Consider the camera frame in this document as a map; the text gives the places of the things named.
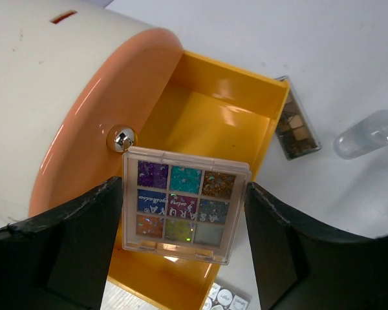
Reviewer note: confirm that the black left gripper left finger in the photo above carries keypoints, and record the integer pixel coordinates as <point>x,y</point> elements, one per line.
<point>60,258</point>

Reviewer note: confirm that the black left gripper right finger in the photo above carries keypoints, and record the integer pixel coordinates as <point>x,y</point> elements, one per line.
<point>303,263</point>

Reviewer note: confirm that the clear grey eyeshadow palette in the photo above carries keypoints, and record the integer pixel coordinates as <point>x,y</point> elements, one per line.
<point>224,298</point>

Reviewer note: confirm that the colourful glitter eyeshadow palette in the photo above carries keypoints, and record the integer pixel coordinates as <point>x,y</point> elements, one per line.
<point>181,205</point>

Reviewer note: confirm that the brown eyeshadow palette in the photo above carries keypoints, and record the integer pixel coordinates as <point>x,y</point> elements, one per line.
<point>294,130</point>

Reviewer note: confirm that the orange top drawer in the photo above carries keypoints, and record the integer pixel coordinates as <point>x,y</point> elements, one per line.
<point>124,92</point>

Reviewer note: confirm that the yellow drawer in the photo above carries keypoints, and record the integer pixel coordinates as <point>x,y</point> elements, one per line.
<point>209,109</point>

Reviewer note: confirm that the cream round drawer organizer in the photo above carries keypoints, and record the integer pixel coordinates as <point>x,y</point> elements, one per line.
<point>49,51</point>

